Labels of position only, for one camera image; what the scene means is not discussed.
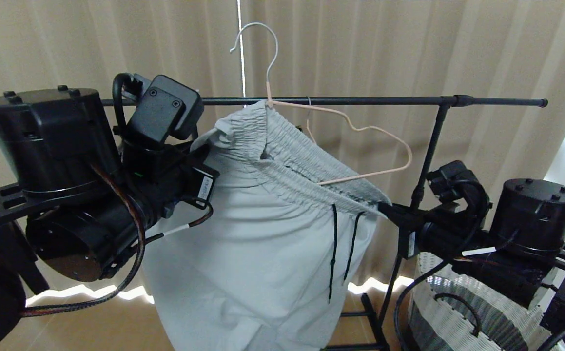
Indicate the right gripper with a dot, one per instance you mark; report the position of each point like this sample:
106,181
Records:
448,239

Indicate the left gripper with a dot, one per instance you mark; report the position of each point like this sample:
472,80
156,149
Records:
92,234

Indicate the pale grey shorts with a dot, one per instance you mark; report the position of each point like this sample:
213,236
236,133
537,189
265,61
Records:
263,243

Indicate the pink clothes hanger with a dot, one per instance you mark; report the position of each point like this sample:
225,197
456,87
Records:
268,92
308,105

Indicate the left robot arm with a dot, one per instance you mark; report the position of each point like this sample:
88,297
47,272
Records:
48,141

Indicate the white laundry basket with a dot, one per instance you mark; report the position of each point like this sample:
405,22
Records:
438,317

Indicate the black clothes rack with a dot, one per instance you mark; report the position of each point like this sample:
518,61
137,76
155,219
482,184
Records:
384,101

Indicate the beige curtain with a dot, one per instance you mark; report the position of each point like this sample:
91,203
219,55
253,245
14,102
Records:
409,48

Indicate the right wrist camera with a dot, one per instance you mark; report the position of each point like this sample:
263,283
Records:
457,183

